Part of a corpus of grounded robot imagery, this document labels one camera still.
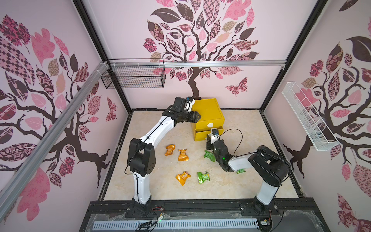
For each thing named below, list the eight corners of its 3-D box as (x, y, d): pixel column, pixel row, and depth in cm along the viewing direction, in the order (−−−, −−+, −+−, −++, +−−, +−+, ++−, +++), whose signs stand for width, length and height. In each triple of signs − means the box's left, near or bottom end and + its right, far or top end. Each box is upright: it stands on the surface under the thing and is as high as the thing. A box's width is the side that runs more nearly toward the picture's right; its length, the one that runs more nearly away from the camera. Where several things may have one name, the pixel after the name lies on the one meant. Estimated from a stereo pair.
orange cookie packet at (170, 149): (165, 155, 96) (165, 154, 95) (166, 145, 101) (166, 144, 100) (174, 155, 96) (174, 154, 95) (175, 145, 101) (174, 144, 100)
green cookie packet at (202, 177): (197, 183, 84) (197, 182, 82) (197, 173, 88) (197, 171, 87) (209, 183, 84) (210, 182, 82) (208, 173, 88) (209, 171, 87)
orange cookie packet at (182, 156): (178, 161, 94) (177, 159, 92) (178, 150, 99) (178, 149, 97) (188, 161, 94) (188, 159, 92) (188, 150, 99) (188, 149, 97)
